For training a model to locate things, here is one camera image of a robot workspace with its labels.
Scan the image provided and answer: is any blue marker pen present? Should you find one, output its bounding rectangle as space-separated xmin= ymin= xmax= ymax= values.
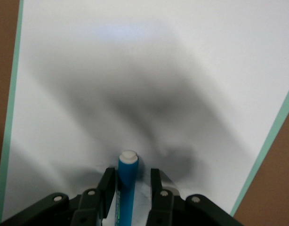
xmin=115 ymin=150 xmax=140 ymax=226

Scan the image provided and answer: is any white paper sheet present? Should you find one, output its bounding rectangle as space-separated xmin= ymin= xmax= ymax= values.
xmin=2 ymin=0 xmax=289 ymax=219

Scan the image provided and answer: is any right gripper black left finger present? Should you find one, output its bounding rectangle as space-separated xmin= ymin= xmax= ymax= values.
xmin=0 ymin=167 xmax=116 ymax=226

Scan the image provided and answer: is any teal clipboard with metal clip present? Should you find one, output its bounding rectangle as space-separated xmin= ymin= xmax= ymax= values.
xmin=0 ymin=0 xmax=289 ymax=222

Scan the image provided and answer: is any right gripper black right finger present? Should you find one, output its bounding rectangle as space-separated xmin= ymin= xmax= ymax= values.
xmin=145 ymin=168 xmax=244 ymax=226

